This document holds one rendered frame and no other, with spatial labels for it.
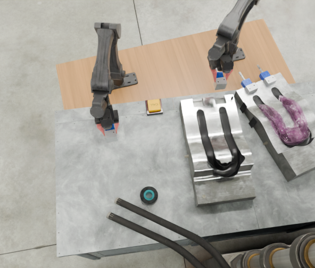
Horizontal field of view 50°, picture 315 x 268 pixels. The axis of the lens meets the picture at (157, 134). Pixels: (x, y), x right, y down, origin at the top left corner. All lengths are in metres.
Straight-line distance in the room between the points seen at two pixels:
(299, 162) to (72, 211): 1.03
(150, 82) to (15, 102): 1.37
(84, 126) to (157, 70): 0.49
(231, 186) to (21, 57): 2.13
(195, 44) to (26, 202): 1.54
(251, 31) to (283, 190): 0.91
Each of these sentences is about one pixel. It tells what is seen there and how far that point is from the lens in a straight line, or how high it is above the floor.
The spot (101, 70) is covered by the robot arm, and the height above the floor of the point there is 1.20.
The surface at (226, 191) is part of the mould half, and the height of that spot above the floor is 0.86.
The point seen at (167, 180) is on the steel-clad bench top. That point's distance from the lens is 1.58.
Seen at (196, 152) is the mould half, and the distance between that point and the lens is 1.50.
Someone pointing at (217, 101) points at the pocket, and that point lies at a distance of 1.69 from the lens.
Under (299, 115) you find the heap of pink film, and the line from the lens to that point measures 1.72.
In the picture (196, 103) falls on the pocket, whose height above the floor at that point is 0.86.
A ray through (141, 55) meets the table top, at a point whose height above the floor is 0.80.
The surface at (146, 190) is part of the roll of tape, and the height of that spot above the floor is 0.83.
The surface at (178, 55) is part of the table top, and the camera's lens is 1.89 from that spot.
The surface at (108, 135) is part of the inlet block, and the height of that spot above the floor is 0.96.
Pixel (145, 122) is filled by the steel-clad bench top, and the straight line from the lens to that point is 1.68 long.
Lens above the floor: 2.32
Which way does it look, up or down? 67 degrees down
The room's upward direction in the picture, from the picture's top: straight up
